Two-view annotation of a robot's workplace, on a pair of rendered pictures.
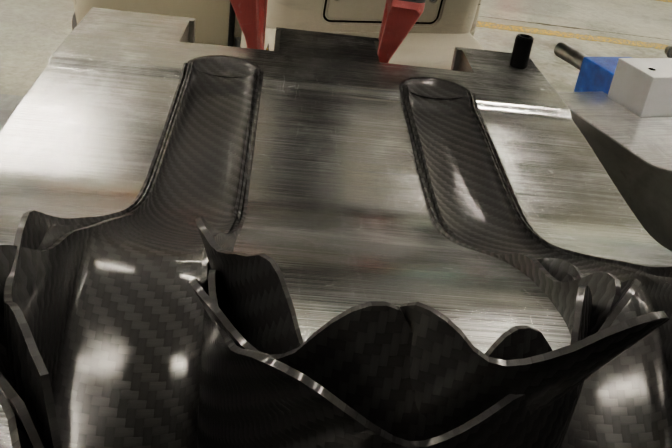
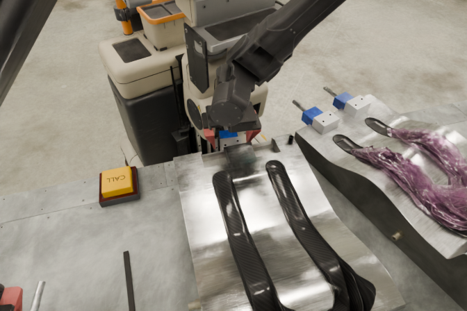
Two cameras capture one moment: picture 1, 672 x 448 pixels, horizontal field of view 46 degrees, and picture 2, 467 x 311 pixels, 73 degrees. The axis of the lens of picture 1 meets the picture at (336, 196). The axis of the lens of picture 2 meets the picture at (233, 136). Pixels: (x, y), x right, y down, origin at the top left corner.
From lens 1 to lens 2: 37 cm
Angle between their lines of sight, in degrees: 19
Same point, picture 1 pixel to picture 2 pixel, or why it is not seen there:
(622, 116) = (317, 137)
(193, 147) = (228, 214)
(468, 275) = (312, 278)
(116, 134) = (211, 219)
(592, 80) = (306, 119)
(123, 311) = (258, 298)
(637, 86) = (320, 127)
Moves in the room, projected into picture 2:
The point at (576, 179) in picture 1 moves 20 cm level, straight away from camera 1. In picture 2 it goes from (315, 194) to (312, 121)
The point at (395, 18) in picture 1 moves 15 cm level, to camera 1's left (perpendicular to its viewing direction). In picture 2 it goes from (254, 133) to (183, 141)
